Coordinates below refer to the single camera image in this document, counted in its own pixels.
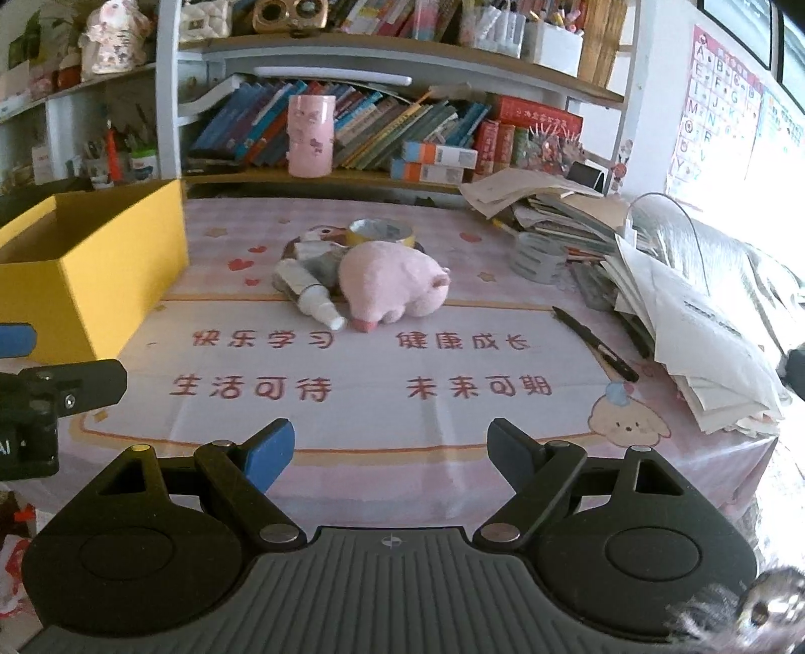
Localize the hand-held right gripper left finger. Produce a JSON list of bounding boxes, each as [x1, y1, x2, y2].
[[82, 418, 309, 550]]

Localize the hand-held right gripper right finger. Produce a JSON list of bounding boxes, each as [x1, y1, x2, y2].
[[471, 419, 705, 550]]

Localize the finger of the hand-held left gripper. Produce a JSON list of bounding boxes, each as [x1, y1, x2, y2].
[[0, 360, 128, 417], [0, 322, 37, 358]]

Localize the yellow cardboard box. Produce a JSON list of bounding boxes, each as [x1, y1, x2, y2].
[[0, 179, 190, 367]]

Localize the white spray bottle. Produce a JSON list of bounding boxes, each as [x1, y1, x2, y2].
[[273, 259, 348, 331]]

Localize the pink plush pig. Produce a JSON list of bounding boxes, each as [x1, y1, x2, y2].
[[338, 240, 452, 332]]

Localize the yellow tape roll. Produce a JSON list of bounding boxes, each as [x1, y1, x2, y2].
[[347, 219, 417, 251]]

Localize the pink printed desktop mat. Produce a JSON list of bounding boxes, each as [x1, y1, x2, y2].
[[59, 198, 781, 526]]

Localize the black pen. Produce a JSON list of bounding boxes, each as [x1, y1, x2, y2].
[[552, 306, 640, 383]]

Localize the clear tape roll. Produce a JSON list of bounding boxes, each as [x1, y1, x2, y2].
[[511, 231, 568, 284]]

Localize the cup of pens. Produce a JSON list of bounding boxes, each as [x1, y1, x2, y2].
[[80, 119, 159, 191]]

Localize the pile of white papers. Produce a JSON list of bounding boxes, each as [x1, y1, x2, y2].
[[597, 235, 794, 436]]

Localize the black stapler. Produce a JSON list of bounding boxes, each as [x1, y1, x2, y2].
[[182, 157, 244, 176]]

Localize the black phone stand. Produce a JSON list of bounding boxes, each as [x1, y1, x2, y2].
[[568, 160, 612, 196]]

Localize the orange blue white box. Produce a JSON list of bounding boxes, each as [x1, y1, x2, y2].
[[402, 141, 479, 170], [390, 158, 469, 185]]

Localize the grey quilted cover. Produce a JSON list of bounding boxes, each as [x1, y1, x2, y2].
[[629, 195, 805, 366]]

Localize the red standing books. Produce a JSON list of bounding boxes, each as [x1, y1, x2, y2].
[[474, 119, 530, 175]]

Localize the cartoon sticker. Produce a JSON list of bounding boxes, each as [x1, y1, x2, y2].
[[611, 139, 633, 191]]

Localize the colourful spiky card holder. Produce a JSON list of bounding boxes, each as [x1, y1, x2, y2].
[[528, 122, 590, 172]]

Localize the pink patterned cylinder holder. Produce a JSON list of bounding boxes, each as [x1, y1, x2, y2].
[[287, 94, 337, 178]]

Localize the pink plush backpack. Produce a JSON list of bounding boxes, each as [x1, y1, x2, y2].
[[80, 0, 156, 75]]

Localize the red boxed book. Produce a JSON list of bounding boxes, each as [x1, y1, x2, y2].
[[491, 94, 584, 137]]

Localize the row of leaning books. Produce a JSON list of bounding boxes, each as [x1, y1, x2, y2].
[[187, 76, 493, 172]]

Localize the white quilted handbag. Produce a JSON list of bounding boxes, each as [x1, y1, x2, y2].
[[187, 0, 251, 40]]

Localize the white bookshelf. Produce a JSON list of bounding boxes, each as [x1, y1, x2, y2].
[[154, 0, 636, 197]]

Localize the white pen box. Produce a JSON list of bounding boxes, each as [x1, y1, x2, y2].
[[522, 18, 586, 71]]

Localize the woven bamboo roll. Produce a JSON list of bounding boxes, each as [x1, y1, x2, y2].
[[579, 0, 637, 97]]

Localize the gold retro radio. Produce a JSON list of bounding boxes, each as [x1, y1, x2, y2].
[[253, 0, 329, 32]]

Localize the clear box of markers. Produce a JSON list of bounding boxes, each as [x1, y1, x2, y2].
[[473, 0, 527, 59]]

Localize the row of upright books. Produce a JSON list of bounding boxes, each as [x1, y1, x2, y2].
[[327, 0, 469, 46]]

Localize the white wire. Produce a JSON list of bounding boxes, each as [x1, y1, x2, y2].
[[629, 193, 713, 296]]

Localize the grey furry keychain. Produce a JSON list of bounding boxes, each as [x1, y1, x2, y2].
[[665, 561, 805, 654]]

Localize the alphabet wall poster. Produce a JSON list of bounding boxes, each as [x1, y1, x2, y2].
[[665, 24, 765, 201]]

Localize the pale wall chart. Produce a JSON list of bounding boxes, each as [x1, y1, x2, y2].
[[747, 87, 805, 211]]

